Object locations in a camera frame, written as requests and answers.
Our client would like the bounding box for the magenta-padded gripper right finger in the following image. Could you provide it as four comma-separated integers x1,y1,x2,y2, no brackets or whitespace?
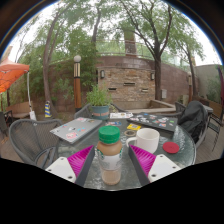
128,144,183,186

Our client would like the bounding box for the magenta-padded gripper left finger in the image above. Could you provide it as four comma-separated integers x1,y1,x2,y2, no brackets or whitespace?
45,144,96,188

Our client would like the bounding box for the green-capped coffee drink bottle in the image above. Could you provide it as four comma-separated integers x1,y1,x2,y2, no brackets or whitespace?
96,125,124,187

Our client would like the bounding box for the flat round red coaster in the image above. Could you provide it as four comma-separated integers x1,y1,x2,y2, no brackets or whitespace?
162,141,181,155

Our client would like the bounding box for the white ceramic mug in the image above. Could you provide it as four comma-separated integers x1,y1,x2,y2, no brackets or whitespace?
125,127,161,155

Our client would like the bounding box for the silver laptop with stickers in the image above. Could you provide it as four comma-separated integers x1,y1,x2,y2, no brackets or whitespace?
49,116,103,145

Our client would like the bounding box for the grey mesh metal chair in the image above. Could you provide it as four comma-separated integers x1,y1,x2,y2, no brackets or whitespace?
8,118,64,169
73,103,94,120
174,101,214,148

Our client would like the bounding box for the black laptop with stickers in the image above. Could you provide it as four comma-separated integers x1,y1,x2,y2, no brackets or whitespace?
127,112,179,133

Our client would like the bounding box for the yellow card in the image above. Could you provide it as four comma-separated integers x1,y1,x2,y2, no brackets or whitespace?
126,123,142,131

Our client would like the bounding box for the brown tape roll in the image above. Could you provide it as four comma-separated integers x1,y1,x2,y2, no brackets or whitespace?
123,129,137,138

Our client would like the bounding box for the blue and yellow striped cone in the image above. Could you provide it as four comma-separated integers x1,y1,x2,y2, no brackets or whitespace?
44,100,53,119

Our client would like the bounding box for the small colourful card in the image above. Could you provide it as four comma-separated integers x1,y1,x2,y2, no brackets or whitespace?
105,120,123,127

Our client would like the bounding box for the white printed booklet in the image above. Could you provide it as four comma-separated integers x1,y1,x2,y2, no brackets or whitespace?
109,111,134,120

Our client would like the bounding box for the black slatted metal chair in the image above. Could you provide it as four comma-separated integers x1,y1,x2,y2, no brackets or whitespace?
207,105,224,152

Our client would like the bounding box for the green plant in blue pot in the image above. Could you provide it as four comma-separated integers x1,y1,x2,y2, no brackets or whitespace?
85,84,114,121

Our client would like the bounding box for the large forked dark-trunk tree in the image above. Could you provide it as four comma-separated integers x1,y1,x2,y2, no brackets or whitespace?
114,0,188,102

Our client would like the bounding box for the thin-trunk green tree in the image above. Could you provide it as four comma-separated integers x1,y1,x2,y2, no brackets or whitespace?
173,31,207,98

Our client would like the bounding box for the slender leaning green tree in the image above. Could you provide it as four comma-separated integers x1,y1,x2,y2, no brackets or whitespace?
31,0,101,118

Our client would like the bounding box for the orange patio umbrella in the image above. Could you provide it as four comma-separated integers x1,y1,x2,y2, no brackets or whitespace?
0,56,30,94

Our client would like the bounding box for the wooden globe lamp post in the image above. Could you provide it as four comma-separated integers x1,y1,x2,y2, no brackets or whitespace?
73,54,83,113

